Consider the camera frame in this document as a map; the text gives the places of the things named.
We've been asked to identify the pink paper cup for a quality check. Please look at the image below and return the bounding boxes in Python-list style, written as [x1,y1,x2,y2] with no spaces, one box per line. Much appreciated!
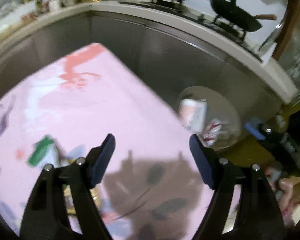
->
[178,99,203,133]

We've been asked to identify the orange white snack packet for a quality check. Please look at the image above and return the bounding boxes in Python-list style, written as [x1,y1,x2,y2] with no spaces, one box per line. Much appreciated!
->
[203,118,225,147]

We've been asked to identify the blue white milk carton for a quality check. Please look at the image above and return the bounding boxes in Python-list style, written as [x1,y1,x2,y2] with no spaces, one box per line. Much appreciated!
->
[191,99,208,134]

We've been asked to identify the round green trash bin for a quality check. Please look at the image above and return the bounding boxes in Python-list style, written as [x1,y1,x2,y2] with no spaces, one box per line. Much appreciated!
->
[177,86,242,152]

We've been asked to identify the person's right hand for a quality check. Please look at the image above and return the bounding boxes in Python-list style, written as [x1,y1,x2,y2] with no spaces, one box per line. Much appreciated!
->
[278,176,300,211]

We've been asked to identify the green white snack wrapper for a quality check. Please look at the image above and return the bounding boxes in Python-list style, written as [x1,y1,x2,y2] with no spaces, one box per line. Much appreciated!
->
[26,134,61,169]

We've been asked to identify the pink floral tablecloth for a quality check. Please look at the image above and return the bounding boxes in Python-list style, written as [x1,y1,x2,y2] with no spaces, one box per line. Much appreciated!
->
[0,43,213,239]

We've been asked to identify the black gas stove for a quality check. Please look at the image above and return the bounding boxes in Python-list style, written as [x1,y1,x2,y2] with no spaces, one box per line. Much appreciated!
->
[119,0,262,62]

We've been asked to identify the black wok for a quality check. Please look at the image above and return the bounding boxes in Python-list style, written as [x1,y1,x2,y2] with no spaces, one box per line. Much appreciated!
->
[210,0,277,32]

